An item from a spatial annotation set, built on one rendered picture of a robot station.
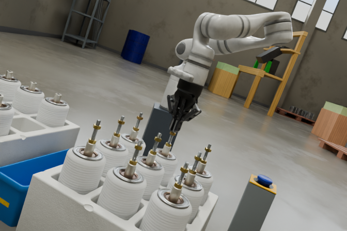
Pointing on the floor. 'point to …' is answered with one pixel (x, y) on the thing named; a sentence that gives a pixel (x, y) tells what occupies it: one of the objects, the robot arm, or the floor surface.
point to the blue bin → (22, 183)
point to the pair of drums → (135, 46)
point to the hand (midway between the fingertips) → (175, 125)
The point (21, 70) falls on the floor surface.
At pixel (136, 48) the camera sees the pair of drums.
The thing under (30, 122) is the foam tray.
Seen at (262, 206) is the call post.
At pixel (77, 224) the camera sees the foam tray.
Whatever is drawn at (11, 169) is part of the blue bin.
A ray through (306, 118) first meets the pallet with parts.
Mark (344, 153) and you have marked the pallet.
